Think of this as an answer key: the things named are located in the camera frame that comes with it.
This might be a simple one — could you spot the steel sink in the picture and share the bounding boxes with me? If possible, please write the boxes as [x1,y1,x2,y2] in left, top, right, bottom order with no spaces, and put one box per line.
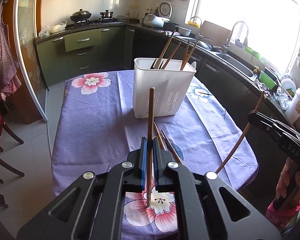
[216,52,256,79]

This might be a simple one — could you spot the black cooking pot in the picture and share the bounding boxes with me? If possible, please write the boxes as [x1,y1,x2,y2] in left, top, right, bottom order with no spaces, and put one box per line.
[163,22,181,32]

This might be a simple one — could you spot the small dark pot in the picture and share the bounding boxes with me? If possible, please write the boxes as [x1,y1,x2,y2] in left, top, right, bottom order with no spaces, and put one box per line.
[100,9,115,19]

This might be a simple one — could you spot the green plastic basin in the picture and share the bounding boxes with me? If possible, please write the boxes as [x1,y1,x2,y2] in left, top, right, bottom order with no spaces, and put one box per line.
[259,70,278,91]

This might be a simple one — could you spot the white bowl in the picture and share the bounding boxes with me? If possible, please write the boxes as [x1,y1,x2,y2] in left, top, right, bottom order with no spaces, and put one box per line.
[178,26,192,37]

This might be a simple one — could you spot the white rice cooker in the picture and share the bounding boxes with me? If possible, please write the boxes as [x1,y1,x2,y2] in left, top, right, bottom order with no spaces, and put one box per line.
[143,14,165,28]

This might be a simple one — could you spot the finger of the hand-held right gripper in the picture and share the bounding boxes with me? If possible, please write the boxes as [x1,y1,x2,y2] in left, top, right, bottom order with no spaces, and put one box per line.
[248,111,282,137]

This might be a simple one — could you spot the purple floral tablecloth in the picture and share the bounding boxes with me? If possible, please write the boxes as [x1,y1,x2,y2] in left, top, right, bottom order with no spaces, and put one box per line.
[51,70,259,240]

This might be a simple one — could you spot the plastic bag with yellow food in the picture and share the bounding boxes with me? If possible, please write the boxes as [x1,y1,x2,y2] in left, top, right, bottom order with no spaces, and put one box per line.
[49,20,67,34]

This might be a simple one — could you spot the window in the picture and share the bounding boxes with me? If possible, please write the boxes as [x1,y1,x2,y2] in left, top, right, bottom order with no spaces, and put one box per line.
[185,0,300,76]

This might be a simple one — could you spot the light wooden chopstick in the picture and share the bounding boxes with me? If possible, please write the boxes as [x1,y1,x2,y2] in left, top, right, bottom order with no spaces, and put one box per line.
[182,41,199,70]
[215,91,265,175]
[153,120,167,153]
[155,29,176,68]
[180,39,190,70]
[160,129,185,167]
[162,42,182,68]

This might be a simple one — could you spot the yellow basket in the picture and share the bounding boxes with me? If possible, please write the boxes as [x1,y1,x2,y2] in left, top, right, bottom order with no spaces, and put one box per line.
[187,16,202,28]

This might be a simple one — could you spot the steel kitchen faucet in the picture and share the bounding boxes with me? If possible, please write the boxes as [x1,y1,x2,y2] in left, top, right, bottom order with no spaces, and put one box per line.
[224,20,249,55]

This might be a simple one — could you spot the gas stove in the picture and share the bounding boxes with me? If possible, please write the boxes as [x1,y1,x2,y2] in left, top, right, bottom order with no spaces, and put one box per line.
[71,17,123,27]

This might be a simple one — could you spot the white plates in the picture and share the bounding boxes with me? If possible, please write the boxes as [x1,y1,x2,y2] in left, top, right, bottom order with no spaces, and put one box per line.
[280,74,297,93]

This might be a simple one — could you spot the green lower cabinets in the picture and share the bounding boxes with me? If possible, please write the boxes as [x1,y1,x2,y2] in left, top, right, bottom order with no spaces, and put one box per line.
[35,25,126,88]

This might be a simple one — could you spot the round white appliance lid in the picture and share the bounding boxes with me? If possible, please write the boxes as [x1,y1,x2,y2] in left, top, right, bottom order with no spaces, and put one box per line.
[159,1,172,19]

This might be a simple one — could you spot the brown cutting board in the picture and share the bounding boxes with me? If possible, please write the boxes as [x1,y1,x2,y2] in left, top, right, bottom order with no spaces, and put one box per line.
[200,20,232,43]

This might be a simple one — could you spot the grey patterned rag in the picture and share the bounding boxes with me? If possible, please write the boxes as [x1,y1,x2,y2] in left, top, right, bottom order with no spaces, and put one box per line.
[255,78,271,98]

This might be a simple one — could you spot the checkered apron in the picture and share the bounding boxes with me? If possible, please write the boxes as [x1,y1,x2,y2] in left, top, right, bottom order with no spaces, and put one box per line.
[0,0,22,101]

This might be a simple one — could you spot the green containers on sill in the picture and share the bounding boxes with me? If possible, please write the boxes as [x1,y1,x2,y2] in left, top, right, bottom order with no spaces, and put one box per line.
[245,45,262,59]

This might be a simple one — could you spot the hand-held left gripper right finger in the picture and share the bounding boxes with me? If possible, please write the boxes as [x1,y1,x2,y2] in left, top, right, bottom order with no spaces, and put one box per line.
[152,137,283,240]

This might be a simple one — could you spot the carved dark brown chopstick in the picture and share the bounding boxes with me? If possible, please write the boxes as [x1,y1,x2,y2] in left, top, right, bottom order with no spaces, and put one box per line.
[145,87,155,209]

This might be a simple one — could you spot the sliding glass door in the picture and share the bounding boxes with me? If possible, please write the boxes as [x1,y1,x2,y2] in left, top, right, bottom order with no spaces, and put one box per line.
[5,0,49,123]

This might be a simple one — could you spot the person's right forearm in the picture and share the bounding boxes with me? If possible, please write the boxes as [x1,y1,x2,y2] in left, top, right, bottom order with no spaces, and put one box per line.
[265,196,300,233]

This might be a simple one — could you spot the black wok with lid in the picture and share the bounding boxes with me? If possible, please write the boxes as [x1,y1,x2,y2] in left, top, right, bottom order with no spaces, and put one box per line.
[70,8,92,23]

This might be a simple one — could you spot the person's right hand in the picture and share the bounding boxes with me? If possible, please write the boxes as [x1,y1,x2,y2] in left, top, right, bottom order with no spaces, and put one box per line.
[276,157,293,199]

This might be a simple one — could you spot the dark pan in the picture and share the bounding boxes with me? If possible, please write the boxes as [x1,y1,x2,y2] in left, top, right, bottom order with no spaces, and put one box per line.
[195,37,223,53]

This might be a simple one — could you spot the white plastic utensil holder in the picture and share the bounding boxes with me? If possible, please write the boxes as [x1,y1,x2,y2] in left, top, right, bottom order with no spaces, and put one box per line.
[132,57,197,119]

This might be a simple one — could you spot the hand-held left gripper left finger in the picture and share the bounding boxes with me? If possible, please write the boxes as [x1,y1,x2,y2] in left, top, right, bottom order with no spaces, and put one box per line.
[16,137,148,240]

